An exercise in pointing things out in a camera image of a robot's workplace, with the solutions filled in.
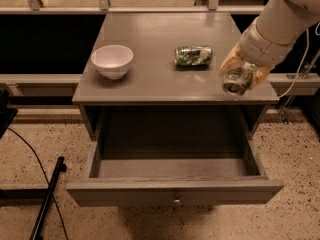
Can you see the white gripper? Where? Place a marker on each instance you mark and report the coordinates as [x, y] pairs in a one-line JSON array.
[[258, 50]]

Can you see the crushed green 7up can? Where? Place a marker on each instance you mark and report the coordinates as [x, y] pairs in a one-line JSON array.
[[237, 81]]

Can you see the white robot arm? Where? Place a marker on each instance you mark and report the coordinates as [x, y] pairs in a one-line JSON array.
[[271, 36]]

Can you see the crushed green can on counter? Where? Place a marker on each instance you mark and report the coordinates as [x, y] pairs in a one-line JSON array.
[[193, 55]]

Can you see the grey open top drawer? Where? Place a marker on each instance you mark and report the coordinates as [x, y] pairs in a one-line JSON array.
[[148, 156]]

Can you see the grey wooden cabinet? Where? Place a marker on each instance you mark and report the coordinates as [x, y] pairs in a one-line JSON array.
[[153, 77]]

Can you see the white ceramic bowl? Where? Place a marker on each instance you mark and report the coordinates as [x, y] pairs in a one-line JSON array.
[[112, 61]]

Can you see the black stand leg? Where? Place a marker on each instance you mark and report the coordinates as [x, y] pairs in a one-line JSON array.
[[48, 197]]

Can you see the black box at left edge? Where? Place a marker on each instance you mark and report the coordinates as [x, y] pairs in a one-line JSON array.
[[6, 114]]

